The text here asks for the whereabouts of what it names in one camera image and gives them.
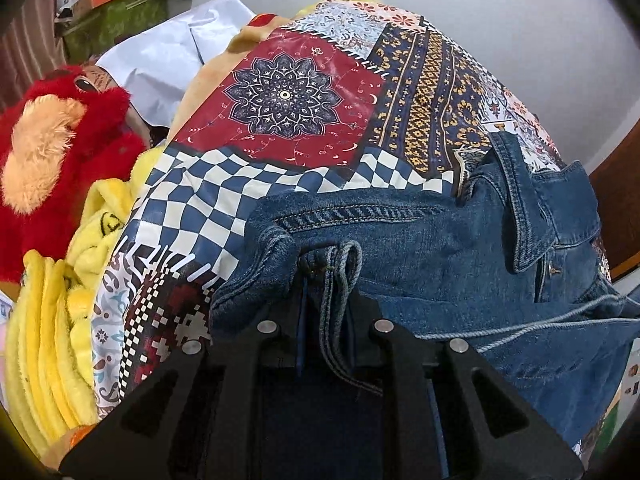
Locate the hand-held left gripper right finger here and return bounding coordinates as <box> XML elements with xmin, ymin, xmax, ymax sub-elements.
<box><xmin>349</xmin><ymin>294</ymin><xmax>585</xmax><ymax>480</ymax></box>

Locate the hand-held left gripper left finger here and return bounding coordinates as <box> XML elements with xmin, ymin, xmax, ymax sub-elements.
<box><xmin>59</xmin><ymin>280</ymin><xmax>308</xmax><ymax>480</ymax></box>

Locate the blue denim jacket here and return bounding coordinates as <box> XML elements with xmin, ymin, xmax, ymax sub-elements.
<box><xmin>209</xmin><ymin>130</ymin><xmax>640</xmax><ymax>466</ymax></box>

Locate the yellow plush blanket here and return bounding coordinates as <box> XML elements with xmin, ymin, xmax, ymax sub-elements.
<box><xmin>5</xmin><ymin>150</ymin><xmax>167</xmax><ymax>461</ymax></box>

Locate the patchwork printed blanket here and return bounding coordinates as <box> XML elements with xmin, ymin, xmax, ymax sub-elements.
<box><xmin>92</xmin><ymin>0</ymin><xmax>613</xmax><ymax>421</ymax></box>

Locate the red plush toy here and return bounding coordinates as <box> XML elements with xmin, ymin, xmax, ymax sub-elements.
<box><xmin>0</xmin><ymin>64</ymin><xmax>149</xmax><ymax>286</ymax></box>

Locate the wooden wardrobe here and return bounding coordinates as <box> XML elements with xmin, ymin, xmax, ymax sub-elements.
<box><xmin>589</xmin><ymin>130</ymin><xmax>640</xmax><ymax>281</ymax></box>

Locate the white cloth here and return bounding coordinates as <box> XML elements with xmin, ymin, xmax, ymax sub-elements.
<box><xmin>95</xmin><ymin>0</ymin><xmax>269</xmax><ymax>129</ymax></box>

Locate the green patterned box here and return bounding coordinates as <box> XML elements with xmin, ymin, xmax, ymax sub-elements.
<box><xmin>60</xmin><ymin>0</ymin><xmax>170</xmax><ymax>64</ymax></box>

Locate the striped brown curtain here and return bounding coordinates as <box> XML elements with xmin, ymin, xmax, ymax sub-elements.
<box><xmin>0</xmin><ymin>0</ymin><xmax>71</xmax><ymax>111</ymax></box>

